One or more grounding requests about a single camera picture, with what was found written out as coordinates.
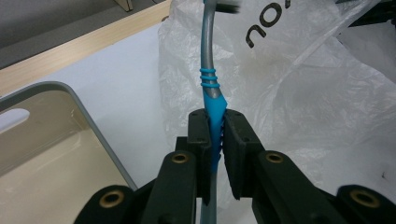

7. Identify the beige tray with grey rim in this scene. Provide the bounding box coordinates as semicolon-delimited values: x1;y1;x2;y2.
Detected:
0;81;138;224

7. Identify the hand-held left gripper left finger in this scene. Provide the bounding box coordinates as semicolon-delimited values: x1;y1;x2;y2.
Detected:
141;108;213;224

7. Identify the blue grey toothbrush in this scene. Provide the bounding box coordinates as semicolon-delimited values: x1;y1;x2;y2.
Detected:
199;0;242;224

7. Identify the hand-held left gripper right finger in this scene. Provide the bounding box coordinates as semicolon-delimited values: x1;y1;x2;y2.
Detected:
221;108;347;224

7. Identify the white smiley plastic bag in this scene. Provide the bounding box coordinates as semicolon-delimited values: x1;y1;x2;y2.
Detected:
158;0;396;224

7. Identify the light wooden furniture leg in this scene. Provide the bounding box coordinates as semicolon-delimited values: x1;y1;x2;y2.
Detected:
113;0;134;12

